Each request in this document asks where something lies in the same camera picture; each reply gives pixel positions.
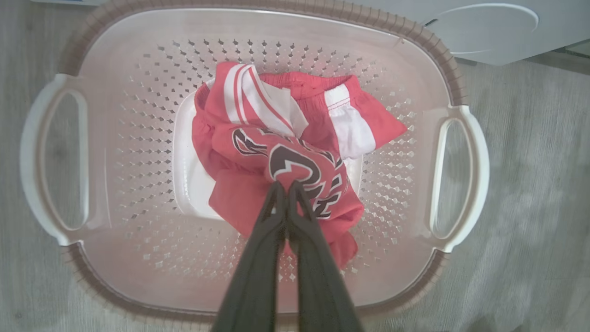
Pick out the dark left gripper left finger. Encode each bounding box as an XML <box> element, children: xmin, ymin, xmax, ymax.
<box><xmin>211</xmin><ymin>181</ymin><xmax>288</xmax><ymax>332</ymax></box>

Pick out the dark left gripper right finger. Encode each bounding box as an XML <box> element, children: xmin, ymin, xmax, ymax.
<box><xmin>288</xmin><ymin>180</ymin><xmax>366</xmax><ymax>332</ymax></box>

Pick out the red jersey black lettering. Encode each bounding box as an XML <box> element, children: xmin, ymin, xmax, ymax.
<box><xmin>191</xmin><ymin>61</ymin><xmax>366</xmax><ymax>271</ymax></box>

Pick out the cream perforated laundry basket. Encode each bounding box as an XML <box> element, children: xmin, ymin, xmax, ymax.
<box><xmin>18</xmin><ymin>0</ymin><xmax>490</xmax><ymax>326</ymax></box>

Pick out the white washing machine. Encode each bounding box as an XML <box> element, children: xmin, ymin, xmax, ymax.
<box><xmin>355</xmin><ymin>0</ymin><xmax>590</xmax><ymax>66</ymax></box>

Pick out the red shorts white stripe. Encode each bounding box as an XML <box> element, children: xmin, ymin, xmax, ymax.
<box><xmin>258</xmin><ymin>71</ymin><xmax>409</xmax><ymax>160</ymax></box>

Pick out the round white washer filter cover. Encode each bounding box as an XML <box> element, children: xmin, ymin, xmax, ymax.
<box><xmin>423</xmin><ymin>3</ymin><xmax>540</xmax><ymax>55</ymax></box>

